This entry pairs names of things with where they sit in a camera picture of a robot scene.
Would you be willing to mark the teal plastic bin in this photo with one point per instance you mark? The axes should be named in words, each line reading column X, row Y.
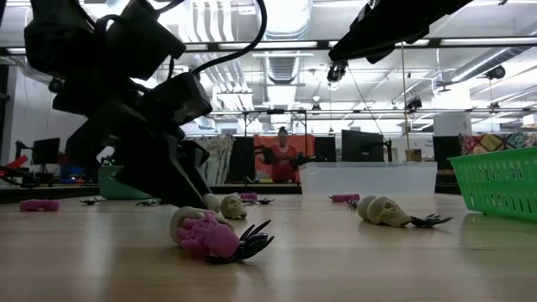
column 111, row 186

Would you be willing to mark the purple plastic skeleton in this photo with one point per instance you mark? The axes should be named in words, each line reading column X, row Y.
column 344, row 198
column 40, row 205
column 249, row 196
column 214, row 239

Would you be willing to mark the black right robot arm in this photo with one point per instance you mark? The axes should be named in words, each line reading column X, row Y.
column 377, row 29

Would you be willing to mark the black ceiling camera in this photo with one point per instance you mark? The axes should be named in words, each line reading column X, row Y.
column 414, row 104
column 55, row 85
column 496, row 72

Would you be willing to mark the colourful patchwork quilt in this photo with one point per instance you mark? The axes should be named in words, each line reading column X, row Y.
column 495, row 143

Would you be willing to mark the person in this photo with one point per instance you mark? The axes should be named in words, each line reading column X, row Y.
column 283, row 163

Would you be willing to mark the black overhead camera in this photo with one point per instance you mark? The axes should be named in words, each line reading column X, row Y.
column 335, row 73

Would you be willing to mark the orange backdrop cloth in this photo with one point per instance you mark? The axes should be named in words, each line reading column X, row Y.
column 308, row 144

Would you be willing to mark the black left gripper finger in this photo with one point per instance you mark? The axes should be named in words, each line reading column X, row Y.
column 196, row 153
column 159, row 176

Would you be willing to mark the green plastic basket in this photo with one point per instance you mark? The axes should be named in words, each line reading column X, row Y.
column 495, row 184

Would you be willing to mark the blue background object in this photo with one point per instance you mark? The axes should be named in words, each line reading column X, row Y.
column 71, row 174

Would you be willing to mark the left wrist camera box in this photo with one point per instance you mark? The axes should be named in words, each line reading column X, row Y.
column 180, row 98

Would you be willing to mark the background black robot arm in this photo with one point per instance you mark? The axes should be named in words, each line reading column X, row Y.
column 268, row 154
column 304, row 160

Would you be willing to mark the clear plastic bin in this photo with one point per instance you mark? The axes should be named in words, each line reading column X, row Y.
column 369, row 180

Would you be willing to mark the black overhead rig beam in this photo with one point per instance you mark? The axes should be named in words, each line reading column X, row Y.
column 323, row 44

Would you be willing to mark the red background object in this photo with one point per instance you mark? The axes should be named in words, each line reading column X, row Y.
column 17, row 162

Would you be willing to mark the leaf print curtain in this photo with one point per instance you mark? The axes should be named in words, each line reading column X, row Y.
column 218, row 159

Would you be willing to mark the silver ceiling air duct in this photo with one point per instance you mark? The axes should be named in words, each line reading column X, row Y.
column 285, row 17
column 482, row 67

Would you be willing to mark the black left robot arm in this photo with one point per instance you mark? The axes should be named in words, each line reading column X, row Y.
column 58, row 46

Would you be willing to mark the brown cardboard box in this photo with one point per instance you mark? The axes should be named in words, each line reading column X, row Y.
column 413, row 156

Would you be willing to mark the thin vertical pole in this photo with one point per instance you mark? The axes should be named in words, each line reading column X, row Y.
column 405, row 105

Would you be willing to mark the black backdrop panel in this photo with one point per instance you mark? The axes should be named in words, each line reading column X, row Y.
column 325, row 147
column 242, row 159

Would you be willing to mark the cream plastic skull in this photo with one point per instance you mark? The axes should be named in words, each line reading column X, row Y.
column 184, row 216
column 366, row 208
column 212, row 203
column 390, row 213
column 233, row 207

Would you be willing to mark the black plastic spider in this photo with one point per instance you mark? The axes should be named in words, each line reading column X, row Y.
column 147, row 203
column 353, row 204
column 264, row 201
column 428, row 221
column 256, row 243
column 90, row 201

